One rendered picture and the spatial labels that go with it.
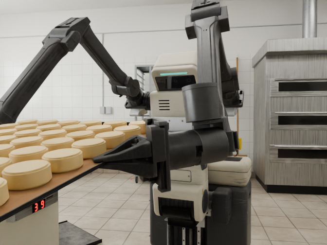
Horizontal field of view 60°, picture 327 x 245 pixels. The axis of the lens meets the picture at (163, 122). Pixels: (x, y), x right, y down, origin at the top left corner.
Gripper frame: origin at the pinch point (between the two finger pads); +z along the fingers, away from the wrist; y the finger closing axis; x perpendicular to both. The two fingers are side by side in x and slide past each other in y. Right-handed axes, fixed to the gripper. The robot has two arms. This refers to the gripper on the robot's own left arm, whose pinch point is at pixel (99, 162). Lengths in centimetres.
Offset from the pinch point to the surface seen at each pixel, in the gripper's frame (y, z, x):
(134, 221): 124, -65, 217
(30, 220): 37, 15, 72
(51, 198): 32, 7, 77
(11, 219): 31, 19, 62
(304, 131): 62, -306, 227
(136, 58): -55, -157, 455
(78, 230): 117, -12, 213
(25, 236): 42, 17, 69
